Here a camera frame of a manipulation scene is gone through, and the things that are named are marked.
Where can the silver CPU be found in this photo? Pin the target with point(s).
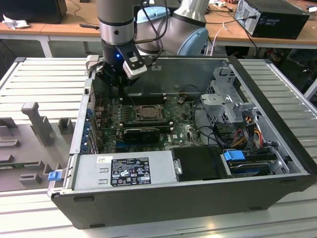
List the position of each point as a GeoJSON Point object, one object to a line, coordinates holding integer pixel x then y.
{"type": "Point", "coordinates": [149, 111]}

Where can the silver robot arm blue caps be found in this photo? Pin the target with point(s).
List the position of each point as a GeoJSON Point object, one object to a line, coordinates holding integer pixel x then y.
{"type": "Point", "coordinates": [114, 15]}

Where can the black RAM slot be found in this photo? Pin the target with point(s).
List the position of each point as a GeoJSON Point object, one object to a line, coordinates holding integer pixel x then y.
{"type": "Point", "coordinates": [148, 95]}
{"type": "Point", "coordinates": [148, 100]}
{"type": "Point", "coordinates": [148, 124]}
{"type": "Point", "coordinates": [166, 129]}
{"type": "Point", "coordinates": [148, 121]}
{"type": "Point", "coordinates": [166, 126]}

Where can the CPU socket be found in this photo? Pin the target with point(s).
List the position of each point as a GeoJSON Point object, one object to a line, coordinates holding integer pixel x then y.
{"type": "Point", "coordinates": [164, 119]}

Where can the blue expansion slot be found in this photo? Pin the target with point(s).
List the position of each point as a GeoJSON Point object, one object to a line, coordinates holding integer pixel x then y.
{"type": "Point", "coordinates": [120, 145]}

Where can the grey plastic case latch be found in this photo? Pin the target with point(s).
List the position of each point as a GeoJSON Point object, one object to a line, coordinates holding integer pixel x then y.
{"type": "Point", "coordinates": [92, 62]}

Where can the black graphics card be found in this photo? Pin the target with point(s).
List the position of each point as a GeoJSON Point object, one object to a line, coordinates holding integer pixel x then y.
{"type": "Point", "coordinates": [141, 135]}

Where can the round coin cell battery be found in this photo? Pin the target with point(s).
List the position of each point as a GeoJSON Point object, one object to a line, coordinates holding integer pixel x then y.
{"type": "Point", "coordinates": [180, 100]}

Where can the green motherboard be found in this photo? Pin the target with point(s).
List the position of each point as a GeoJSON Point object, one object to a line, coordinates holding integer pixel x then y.
{"type": "Point", "coordinates": [183, 129]}

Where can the silver power supply with label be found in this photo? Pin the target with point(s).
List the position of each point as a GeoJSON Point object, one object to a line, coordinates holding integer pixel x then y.
{"type": "Point", "coordinates": [89, 171]}

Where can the black box device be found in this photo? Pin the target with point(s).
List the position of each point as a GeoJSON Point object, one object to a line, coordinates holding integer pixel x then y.
{"type": "Point", "coordinates": [32, 10]}

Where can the crumpled white paper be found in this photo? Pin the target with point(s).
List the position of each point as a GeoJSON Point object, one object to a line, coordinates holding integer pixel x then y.
{"type": "Point", "coordinates": [15, 23]}

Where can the silver metal drive cage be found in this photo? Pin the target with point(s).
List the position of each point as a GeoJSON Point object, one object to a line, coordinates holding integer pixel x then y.
{"type": "Point", "coordinates": [215, 99]}

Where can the grey parts rack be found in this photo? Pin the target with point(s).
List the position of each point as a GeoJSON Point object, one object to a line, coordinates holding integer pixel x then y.
{"type": "Point", "coordinates": [29, 148]}

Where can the blue plastic case latch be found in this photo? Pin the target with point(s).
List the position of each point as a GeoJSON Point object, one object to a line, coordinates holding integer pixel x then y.
{"type": "Point", "coordinates": [54, 176]}

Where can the black plastic shroud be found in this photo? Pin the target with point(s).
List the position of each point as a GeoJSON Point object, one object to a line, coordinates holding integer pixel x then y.
{"type": "Point", "coordinates": [200, 163]}

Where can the green RAM stick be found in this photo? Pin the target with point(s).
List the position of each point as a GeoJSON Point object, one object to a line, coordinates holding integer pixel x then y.
{"type": "Point", "coordinates": [10, 165]}

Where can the black open PC case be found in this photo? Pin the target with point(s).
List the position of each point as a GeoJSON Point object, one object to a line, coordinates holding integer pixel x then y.
{"type": "Point", "coordinates": [173, 208]}

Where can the hard disk in blue carrier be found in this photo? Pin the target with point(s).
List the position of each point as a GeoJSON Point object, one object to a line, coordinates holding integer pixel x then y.
{"type": "Point", "coordinates": [234, 158]}

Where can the black desktop computer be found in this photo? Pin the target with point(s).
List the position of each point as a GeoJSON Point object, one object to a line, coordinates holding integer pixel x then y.
{"type": "Point", "coordinates": [280, 22]}

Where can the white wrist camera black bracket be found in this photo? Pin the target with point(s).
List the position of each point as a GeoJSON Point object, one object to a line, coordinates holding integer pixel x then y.
{"type": "Point", "coordinates": [135, 72]}

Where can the wooden desk white frame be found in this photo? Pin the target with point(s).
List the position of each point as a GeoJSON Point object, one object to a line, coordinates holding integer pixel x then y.
{"type": "Point", "coordinates": [230, 37]}
{"type": "Point", "coordinates": [62, 28]}

